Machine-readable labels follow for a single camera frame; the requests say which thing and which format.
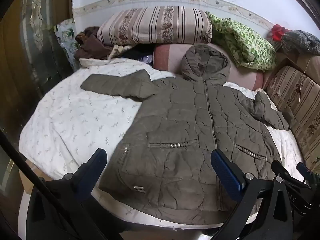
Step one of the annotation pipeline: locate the striped floral pillow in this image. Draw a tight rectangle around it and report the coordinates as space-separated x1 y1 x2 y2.
97 6 213 47

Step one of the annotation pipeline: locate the long striped floral cushion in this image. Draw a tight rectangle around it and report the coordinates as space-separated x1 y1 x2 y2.
265 66 320 171

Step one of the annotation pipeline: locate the grey knit cloth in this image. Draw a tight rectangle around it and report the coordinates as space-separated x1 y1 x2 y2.
280 30 320 55

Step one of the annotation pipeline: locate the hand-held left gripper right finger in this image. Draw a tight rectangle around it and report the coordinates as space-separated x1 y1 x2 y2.
211 148 294 240

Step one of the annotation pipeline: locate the cream knit cloth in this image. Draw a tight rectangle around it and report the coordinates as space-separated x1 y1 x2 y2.
107 44 130 60

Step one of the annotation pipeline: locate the olive padded hooded jacket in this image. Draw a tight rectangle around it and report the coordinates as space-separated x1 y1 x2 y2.
80 43 290 227

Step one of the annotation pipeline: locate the dark clothing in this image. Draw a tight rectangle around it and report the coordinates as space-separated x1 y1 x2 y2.
120 47 154 64

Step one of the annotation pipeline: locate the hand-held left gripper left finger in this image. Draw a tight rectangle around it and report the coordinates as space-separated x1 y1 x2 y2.
25 148 124 240

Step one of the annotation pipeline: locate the black cable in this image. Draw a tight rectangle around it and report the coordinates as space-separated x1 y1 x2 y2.
0 129 124 240

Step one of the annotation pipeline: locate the pink blanket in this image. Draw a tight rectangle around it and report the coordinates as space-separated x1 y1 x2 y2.
153 43 264 90

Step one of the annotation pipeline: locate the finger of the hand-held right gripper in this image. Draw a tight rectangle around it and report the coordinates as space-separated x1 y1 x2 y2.
271 160 307 189
297 162 317 183

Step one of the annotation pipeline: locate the brown clothing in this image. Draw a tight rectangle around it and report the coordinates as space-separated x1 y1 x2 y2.
74 26 113 60

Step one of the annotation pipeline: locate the white floral quilt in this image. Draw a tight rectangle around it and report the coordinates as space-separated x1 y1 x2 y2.
19 57 307 230

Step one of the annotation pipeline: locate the green patterned blanket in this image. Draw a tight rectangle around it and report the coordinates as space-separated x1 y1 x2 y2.
205 11 278 71

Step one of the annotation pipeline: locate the white green plastic bag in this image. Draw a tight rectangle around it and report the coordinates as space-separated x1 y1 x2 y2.
54 19 81 72

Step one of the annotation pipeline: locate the wooden wardrobe with gold ornament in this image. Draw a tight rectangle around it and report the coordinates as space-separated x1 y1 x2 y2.
0 0 75 133

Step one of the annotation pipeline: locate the red cloth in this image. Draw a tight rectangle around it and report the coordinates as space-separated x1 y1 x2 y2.
271 24 287 42

